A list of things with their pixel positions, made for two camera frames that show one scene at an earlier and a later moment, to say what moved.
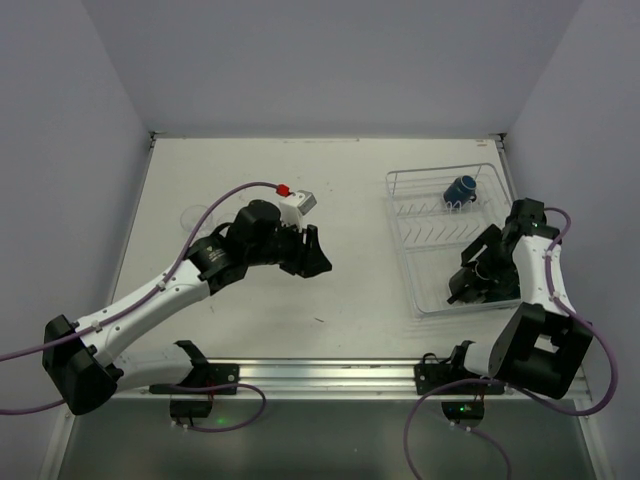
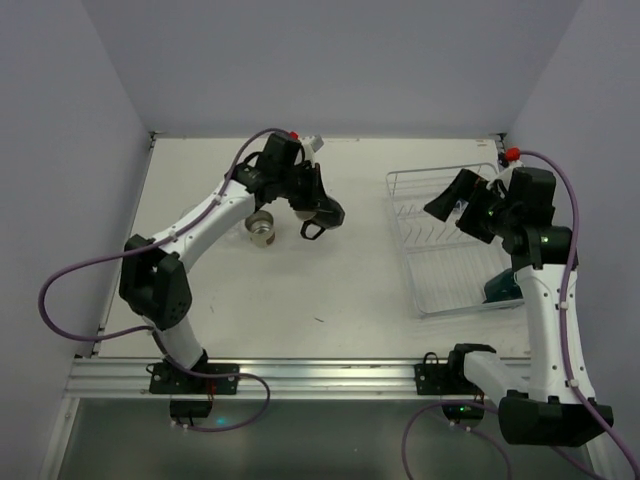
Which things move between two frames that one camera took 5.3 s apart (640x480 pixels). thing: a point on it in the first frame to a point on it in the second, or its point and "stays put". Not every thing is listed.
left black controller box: x=190 y=408 stays put
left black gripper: x=299 y=250 to x=310 y=200
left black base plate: x=206 y=375 stays put
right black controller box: x=463 y=410 stays put
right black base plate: x=432 y=372 stays put
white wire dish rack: x=435 y=210 stays put
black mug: x=467 y=286 to x=329 y=214
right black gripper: x=480 y=265 to x=470 y=195
